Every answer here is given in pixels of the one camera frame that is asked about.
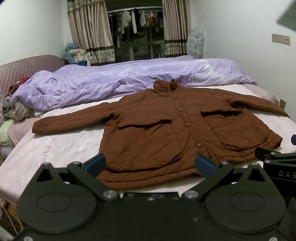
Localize right beige curtain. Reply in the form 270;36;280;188
162;0;189;57

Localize purple duvet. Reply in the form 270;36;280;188
10;55;256;112

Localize beige curtain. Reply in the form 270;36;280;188
162;0;189;57
67;0;115;66

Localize mauve quilted headboard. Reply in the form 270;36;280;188
1;55;65;103

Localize beige wall socket panel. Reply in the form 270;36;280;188
271;34;290;46

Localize hanging clothes on rack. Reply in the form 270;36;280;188
107;6;164;49

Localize brown padded jacket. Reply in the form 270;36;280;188
32;80;285;190

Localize blue plush toy pile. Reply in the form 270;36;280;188
61;43;91;66

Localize left beige curtain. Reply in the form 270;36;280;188
67;0;115;66

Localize pink printed bed blanket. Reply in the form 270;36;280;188
1;84;295;206

